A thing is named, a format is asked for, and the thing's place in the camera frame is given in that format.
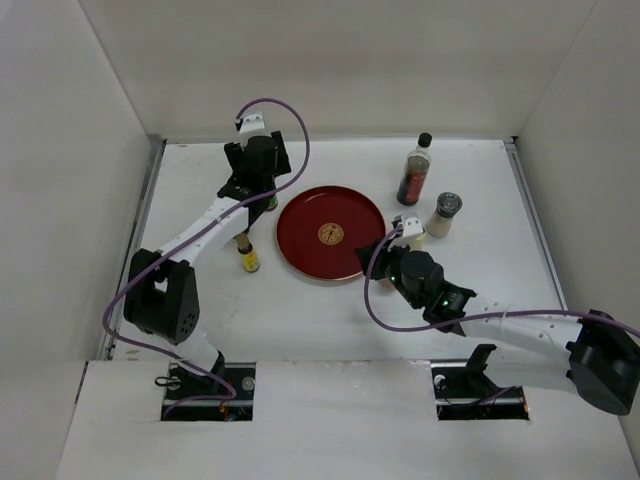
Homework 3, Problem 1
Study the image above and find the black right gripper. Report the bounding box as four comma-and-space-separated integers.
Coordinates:
355, 235, 423, 309

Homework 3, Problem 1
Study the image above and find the green label sauce bottle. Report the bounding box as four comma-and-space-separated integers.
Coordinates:
266, 193, 278, 211

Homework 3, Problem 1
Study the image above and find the small yellow label bottle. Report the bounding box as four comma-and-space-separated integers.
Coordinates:
235, 233, 260, 273

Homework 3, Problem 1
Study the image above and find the tall dark soy sauce bottle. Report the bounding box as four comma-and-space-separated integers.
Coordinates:
396, 132, 433, 206

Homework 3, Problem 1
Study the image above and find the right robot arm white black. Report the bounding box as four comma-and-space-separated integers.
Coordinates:
356, 240, 639, 416

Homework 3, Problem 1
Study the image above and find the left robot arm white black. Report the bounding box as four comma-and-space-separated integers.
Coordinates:
124, 131, 291, 399

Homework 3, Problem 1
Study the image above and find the yellow lid seasoning jar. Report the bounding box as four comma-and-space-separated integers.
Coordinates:
408, 232, 425, 251

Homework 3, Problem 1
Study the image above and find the grey cap pepper shaker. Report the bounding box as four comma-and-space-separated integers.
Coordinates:
426, 192, 463, 238

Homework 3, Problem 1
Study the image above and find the round red lacquer tray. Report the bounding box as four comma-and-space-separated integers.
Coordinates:
275, 185, 386, 281

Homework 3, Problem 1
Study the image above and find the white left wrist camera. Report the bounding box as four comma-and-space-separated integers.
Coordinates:
237, 111, 267, 148

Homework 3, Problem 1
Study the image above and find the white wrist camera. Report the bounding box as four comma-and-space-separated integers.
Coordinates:
391, 213, 425, 247
237, 111, 267, 148

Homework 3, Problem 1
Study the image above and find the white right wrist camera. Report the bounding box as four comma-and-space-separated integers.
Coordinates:
391, 213, 425, 247

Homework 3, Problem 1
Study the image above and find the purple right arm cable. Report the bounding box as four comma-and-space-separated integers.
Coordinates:
363, 224, 640, 339

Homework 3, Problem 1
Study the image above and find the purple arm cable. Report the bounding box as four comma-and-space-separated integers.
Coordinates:
102, 97, 311, 419
363, 224, 640, 339

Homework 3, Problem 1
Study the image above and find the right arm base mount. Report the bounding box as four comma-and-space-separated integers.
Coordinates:
430, 344, 529, 421

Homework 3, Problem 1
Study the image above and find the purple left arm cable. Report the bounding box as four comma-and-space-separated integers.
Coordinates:
102, 97, 311, 419

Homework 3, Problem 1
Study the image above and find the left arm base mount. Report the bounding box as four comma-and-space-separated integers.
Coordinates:
154, 363, 257, 422

